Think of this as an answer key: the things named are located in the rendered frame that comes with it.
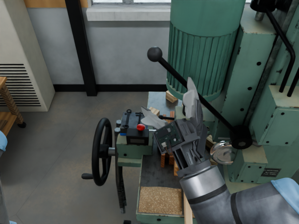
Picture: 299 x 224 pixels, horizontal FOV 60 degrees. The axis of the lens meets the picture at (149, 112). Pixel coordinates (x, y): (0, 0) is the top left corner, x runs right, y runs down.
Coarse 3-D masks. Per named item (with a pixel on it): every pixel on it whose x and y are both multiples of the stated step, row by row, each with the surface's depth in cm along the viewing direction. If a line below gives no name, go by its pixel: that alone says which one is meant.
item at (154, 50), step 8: (152, 48) 57; (152, 56) 57; (160, 56) 57; (168, 64) 60; (176, 72) 61; (184, 80) 63; (200, 96) 66; (208, 104) 68; (216, 112) 70; (224, 120) 72; (232, 128) 74; (240, 128) 76; (248, 128) 77; (232, 136) 76; (240, 136) 74; (248, 136) 74; (232, 144) 76; (240, 144) 76; (248, 144) 75; (256, 144) 78
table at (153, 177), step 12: (156, 96) 122; (156, 108) 117; (168, 108) 117; (156, 144) 102; (144, 156) 99; (156, 156) 99; (144, 168) 95; (156, 168) 95; (168, 168) 95; (144, 180) 91; (156, 180) 91; (168, 180) 91; (144, 216) 84; (156, 216) 83; (168, 216) 83; (180, 216) 83
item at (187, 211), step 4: (184, 196) 85; (184, 200) 84; (184, 204) 84; (188, 204) 81; (184, 208) 83; (188, 208) 80; (184, 212) 83; (188, 212) 79; (184, 216) 82; (188, 216) 79; (184, 220) 82; (188, 220) 78; (192, 220) 78
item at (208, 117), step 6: (180, 108) 93; (204, 108) 93; (174, 114) 95; (180, 114) 91; (204, 114) 91; (210, 114) 91; (204, 120) 89; (210, 120) 89; (210, 126) 90; (210, 132) 93
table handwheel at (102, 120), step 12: (108, 120) 112; (96, 132) 100; (108, 132) 116; (96, 144) 98; (108, 144) 112; (96, 156) 97; (108, 156) 110; (96, 168) 98; (108, 168) 119; (96, 180) 101
